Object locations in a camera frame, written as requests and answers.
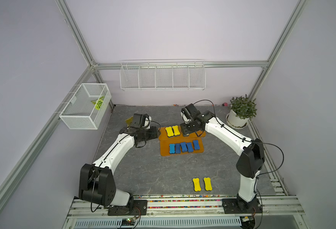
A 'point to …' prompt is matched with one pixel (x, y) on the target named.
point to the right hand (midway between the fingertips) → (185, 127)
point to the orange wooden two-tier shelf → (165, 140)
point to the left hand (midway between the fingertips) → (158, 134)
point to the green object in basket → (99, 103)
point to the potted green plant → (242, 109)
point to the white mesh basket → (88, 107)
